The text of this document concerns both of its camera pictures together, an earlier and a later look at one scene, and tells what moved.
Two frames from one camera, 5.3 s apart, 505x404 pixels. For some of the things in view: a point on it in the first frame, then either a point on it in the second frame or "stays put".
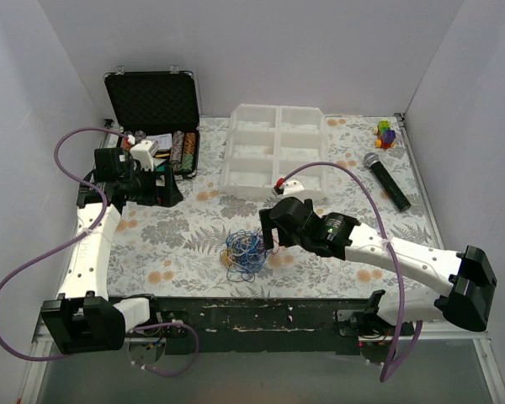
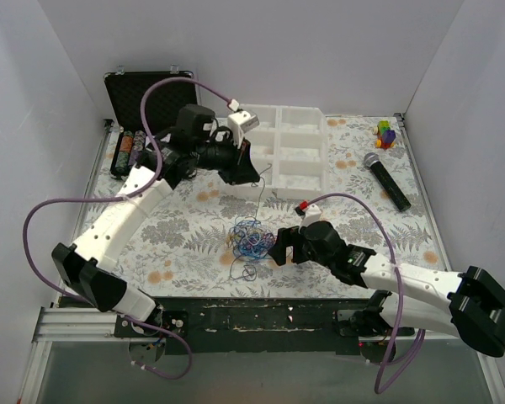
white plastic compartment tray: [264, 141] stays put
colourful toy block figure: [385, 135] stays put
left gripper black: [161, 187] -> [239, 159]
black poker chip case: [160, 106] stays put
